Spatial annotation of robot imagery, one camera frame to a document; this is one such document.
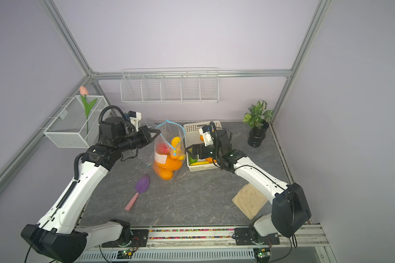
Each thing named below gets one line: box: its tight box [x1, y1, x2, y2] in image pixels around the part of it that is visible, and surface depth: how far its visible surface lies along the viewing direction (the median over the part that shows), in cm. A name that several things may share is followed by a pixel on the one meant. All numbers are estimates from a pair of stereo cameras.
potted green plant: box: [243, 99, 275, 148], surface depth 92 cm
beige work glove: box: [232, 183, 269, 221], surface depth 86 cm
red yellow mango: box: [155, 142, 169, 155], surface depth 82 cm
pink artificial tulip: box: [79, 86, 98, 136], surface depth 82 cm
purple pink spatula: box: [123, 174, 150, 212], surface depth 91 cm
